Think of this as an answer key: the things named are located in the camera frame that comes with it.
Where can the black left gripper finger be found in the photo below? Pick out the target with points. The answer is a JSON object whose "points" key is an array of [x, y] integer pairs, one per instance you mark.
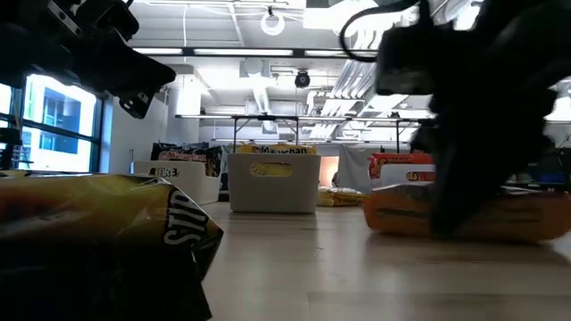
{"points": [[136, 104], [129, 71]]}

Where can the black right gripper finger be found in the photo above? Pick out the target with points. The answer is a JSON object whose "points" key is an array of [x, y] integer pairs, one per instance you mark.
{"points": [[459, 191]]}

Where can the orange spicy noodle packet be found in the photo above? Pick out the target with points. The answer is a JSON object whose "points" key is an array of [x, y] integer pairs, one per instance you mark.
{"points": [[397, 158], [397, 214], [421, 176]]}

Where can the black fire noodle packet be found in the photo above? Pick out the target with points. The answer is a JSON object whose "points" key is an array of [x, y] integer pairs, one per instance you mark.
{"points": [[89, 214], [214, 162], [178, 156]]}

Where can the yellow Maruchan noodle packet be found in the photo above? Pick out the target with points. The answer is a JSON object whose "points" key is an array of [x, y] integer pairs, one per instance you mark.
{"points": [[276, 149], [341, 197], [270, 170]]}

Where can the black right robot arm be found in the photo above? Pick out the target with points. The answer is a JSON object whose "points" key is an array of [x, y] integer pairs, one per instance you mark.
{"points": [[535, 35]]}

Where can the clear plastic bin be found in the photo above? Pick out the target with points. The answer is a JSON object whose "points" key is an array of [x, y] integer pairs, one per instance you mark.
{"points": [[392, 176]]}

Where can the large window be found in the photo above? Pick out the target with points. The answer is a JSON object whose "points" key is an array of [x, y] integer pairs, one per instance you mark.
{"points": [[58, 125]]}

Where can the grey cloth cover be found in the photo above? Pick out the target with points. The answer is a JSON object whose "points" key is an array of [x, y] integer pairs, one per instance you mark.
{"points": [[354, 169]]}

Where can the black folding table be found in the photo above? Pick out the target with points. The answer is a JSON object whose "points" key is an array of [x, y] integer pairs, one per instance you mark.
{"points": [[357, 119], [267, 117]]}

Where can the black dome fixture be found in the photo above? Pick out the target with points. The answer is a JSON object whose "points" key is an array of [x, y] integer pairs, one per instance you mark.
{"points": [[302, 79]]}

